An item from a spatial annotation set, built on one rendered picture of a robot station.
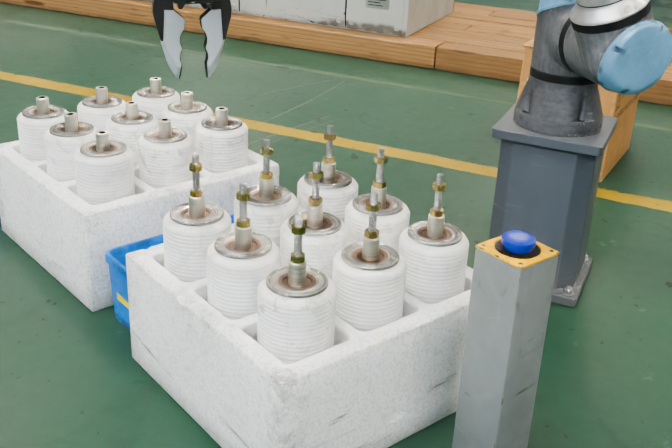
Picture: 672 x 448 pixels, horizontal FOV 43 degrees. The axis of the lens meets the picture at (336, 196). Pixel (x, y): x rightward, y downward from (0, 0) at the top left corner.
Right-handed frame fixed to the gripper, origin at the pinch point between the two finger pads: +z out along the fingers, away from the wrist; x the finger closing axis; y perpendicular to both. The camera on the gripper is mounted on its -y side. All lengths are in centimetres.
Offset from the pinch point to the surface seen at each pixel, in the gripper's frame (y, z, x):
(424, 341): -22.7, 31.3, -25.9
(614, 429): -29, 46, -54
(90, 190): 25.5, 26.7, 13.8
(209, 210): 1.3, 21.0, -1.9
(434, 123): 102, 46, -82
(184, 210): 2.0, 21.0, 1.5
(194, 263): -3.9, 26.4, 1.1
